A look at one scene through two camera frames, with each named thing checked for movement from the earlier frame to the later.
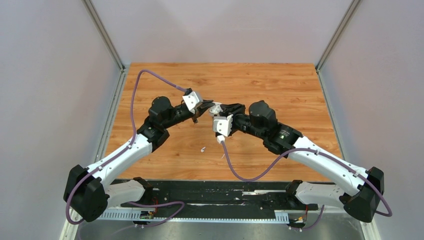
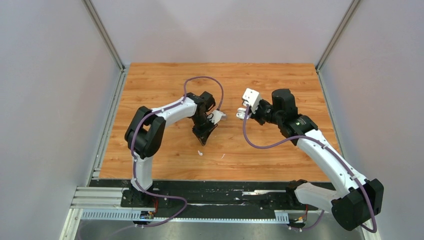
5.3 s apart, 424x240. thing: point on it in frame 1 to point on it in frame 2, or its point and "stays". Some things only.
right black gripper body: [239, 119] to [264, 113]
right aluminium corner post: [334, 40] stays
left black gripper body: [189, 114] to [203, 125]
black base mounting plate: [222, 195] stays
